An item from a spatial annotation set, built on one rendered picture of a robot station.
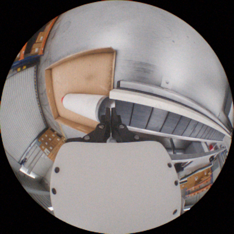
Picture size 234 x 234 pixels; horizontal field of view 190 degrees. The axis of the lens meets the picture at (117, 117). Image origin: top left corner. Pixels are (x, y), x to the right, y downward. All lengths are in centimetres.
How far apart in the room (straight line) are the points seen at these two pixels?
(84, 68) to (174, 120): 26
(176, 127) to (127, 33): 26
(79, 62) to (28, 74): 329
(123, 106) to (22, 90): 344
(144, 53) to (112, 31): 11
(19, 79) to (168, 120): 353
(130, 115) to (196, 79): 22
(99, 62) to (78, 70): 7
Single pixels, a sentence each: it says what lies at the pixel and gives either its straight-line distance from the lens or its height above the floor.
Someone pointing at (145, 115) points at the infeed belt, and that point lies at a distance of 16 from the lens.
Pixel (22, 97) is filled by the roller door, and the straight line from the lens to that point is 349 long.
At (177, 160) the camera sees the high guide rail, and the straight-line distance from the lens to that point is 16.
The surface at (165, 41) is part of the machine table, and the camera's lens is 23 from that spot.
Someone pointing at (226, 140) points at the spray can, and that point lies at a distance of 68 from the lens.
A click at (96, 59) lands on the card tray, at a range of 22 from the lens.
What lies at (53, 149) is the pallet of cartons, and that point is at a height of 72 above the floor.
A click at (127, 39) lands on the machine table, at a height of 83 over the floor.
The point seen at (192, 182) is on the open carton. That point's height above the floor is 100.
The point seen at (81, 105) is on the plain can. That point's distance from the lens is 15.
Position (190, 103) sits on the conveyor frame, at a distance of 19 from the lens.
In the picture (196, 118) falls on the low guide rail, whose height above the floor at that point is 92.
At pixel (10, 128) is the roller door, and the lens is 379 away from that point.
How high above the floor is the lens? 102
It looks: 55 degrees down
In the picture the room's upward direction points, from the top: 154 degrees counter-clockwise
